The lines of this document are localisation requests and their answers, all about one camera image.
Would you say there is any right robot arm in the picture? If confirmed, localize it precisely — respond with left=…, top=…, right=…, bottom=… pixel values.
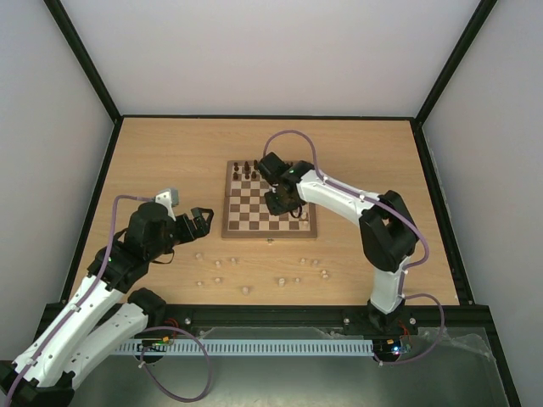
left=256, top=153, right=419, bottom=332

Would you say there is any electronics board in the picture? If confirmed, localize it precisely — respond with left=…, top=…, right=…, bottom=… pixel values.
left=373, top=336, right=412, bottom=356
left=136, top=337, right=175, bottom=353

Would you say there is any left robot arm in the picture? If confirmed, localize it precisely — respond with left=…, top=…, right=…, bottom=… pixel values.
left=1, top=195, right=214, bottom=406

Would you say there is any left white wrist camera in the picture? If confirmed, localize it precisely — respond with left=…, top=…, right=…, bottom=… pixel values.
left=154, top=187, right=179, bottom=210

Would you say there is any black cage frame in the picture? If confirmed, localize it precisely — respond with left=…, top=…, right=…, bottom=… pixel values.
left=36, top=0, right=521, bottom=406

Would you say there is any light blue cable duct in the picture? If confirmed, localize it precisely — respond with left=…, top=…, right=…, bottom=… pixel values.
left=114, top=337, right=374, bottom=357

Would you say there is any right electronics board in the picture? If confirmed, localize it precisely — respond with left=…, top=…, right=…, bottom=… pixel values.
left=373, top=336, right=412, bottom=356

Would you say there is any left electronics board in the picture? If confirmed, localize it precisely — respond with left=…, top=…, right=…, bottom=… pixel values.
left=136, top=337, right=175, bottom=353

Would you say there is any wooden chess board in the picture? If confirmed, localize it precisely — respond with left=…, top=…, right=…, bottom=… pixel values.
left=221, top=160, right=318, bottom=240

